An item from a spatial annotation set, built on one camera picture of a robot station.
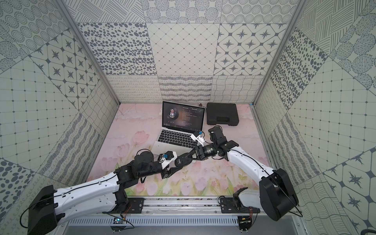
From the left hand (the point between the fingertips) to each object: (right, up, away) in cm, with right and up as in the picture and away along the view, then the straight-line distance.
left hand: (179, 158), depth 72 cm
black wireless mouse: (+1, -1, -1) cm, 2 cm away
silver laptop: (-3, +17, +30) cm, 34 cm away
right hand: (+4, -1, +1) cm, 5 cm away
